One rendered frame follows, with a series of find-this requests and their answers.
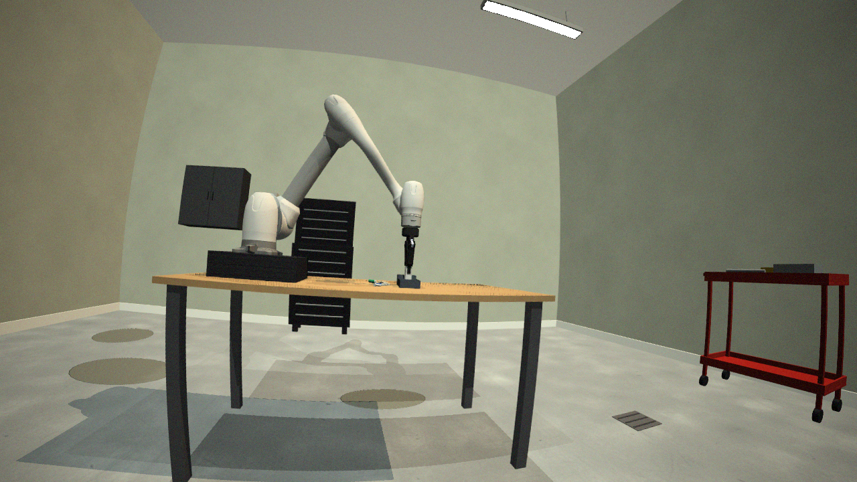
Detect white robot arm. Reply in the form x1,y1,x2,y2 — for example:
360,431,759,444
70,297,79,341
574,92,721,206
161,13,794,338
232,94,424,256

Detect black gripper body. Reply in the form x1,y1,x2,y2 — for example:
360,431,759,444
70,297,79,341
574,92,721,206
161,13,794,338
402,228,419,248

